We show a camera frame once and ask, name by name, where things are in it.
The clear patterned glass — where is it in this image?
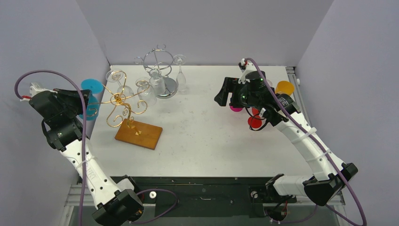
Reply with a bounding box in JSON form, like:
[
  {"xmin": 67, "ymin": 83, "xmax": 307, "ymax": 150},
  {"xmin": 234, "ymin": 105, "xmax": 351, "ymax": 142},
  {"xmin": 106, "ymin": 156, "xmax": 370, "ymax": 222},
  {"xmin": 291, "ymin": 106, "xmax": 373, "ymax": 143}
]
[
  {"xmin": 136, "ymin": 77, "xmax": 157, "ymax": 106},
  {"xmin": 149, "ymin": 69, "xmax": 166, "ymax": 96}
]

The silver wire glass rack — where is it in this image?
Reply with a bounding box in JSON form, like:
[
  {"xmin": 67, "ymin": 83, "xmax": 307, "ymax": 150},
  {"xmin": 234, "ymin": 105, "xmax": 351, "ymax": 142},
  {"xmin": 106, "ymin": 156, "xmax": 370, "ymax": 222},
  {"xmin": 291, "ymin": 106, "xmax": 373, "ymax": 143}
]
[{"xmin": 133, "ymin": 44, "xmax": 179, "ymax": 99}]

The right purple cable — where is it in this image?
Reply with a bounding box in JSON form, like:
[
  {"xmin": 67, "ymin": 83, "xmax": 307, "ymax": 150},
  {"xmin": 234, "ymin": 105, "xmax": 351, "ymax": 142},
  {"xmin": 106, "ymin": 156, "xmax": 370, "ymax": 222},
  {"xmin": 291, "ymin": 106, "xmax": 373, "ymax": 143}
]
[{"xmin": 244, "ymin": 57, "xmax": 368, "ymax": 226}]

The pink wine glass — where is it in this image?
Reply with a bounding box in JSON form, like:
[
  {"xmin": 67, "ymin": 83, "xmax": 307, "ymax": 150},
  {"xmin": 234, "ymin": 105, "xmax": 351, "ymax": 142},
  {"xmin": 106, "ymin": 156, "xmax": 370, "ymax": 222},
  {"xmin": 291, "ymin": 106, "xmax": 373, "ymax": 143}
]
[{"xmin": 230, "ymin": 106, "xmax": 243, "ymax": 112}]

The blue wine glass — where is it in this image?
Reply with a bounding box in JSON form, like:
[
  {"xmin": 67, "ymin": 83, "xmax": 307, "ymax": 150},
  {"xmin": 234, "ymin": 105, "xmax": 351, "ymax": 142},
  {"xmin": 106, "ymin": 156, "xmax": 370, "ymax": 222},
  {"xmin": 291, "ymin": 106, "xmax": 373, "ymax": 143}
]
[{"xmin": 81, "ymin": 79, "xmax": 104, "ymax": 121}]

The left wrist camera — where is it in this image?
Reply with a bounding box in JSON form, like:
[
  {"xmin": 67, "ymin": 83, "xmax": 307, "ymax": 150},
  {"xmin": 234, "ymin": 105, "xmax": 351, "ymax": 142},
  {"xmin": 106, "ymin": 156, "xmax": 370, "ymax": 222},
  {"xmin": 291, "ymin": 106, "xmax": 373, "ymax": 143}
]
[{"xmin": 20, "ymin": 82, "xmax": 58, "ymax": 102}]

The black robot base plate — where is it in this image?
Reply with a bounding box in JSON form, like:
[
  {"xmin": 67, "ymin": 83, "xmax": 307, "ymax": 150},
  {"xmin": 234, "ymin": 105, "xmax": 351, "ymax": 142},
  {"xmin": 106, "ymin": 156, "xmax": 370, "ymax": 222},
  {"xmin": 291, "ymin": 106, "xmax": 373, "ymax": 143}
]
[{"xmin": 132, "ymin": 177, "xmax": 299, "ymax": 218}]

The orange cup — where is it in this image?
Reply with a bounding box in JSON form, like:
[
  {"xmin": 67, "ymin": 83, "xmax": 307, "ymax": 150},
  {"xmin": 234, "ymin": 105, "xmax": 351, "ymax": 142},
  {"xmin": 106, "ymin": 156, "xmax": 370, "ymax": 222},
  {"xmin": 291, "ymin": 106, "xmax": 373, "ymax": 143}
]
[{"xmin": 275, "ymin": 81, "xmax": 295, "ymax": 96}]

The wooden rack base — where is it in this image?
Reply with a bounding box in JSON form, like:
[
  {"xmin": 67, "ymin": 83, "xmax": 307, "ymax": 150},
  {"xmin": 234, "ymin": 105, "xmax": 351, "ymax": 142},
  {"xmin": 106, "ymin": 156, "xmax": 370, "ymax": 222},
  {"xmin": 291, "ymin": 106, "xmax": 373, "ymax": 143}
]
[{"xmin": 114, "ymin": 119, "xmax": 163, "ymax": 150}]

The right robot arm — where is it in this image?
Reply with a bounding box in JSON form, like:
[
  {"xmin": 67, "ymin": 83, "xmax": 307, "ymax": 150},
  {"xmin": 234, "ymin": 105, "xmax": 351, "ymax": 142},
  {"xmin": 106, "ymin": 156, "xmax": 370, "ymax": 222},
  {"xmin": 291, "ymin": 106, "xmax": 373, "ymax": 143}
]
[{"xmin": 214, "ymin": 72, "xmax": 358, "ymax": 206}]

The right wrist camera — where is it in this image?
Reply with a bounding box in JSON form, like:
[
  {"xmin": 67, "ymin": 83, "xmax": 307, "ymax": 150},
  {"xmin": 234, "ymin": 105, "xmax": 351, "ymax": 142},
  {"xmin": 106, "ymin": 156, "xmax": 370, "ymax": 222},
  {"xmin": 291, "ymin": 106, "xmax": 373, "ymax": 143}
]
[{"xmin": 238, "ymin": 58, "xmax": 257, "ymax": 84}]

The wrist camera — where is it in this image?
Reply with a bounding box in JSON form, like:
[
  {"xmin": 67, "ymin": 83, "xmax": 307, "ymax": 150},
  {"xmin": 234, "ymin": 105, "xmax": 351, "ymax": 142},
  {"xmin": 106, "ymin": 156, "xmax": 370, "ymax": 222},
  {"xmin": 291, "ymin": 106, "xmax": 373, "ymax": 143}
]
[
  {"xmin": 238, "ymin": 58, "xmax": 257, "ymax": 84},
  {"xmin": 20, "ymin": 82, "xmax": 58, "ymax": 102}
]

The aluminium table rail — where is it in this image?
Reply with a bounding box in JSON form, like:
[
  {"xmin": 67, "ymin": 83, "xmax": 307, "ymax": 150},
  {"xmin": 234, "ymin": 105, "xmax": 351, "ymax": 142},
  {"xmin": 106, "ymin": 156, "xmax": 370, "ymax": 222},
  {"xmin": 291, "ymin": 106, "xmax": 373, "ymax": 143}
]
[{"xmin": 286, "ymin": 66, "xmax": 311, "ymax": 125}]

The clear champagne flute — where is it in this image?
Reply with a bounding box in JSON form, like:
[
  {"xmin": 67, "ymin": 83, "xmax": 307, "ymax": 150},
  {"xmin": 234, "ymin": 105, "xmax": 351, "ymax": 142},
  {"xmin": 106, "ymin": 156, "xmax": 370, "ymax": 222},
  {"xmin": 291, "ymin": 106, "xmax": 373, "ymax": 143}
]
[{"xmin": 173, "ymin": 55, "xmax": 188, "ymax": 94}]

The gold wire glass rack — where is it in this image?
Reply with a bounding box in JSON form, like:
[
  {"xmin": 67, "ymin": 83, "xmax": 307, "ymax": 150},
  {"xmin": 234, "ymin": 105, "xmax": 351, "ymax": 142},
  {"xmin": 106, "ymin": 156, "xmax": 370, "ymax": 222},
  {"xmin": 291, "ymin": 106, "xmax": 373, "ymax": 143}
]
[{"xmin": 99, "ymin": 84, "xmax": 148, "ymax": 128}]

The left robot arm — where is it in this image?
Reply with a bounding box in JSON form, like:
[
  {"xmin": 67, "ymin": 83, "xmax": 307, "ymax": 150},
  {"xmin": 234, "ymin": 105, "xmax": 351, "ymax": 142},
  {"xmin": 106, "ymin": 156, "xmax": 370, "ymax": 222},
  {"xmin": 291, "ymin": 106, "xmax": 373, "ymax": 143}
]
[{"xmin": 29, "ymin": 89, "xmax": 144, "ymax": 226}]

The red wine glass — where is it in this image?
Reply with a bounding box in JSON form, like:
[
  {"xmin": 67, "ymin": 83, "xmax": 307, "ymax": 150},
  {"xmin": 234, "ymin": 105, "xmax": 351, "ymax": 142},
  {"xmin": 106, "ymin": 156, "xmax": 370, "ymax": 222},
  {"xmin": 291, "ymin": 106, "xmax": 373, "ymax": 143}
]
[{"xmin": 247, "ymin": 108, "xmax": 263, "ymax": 129}]

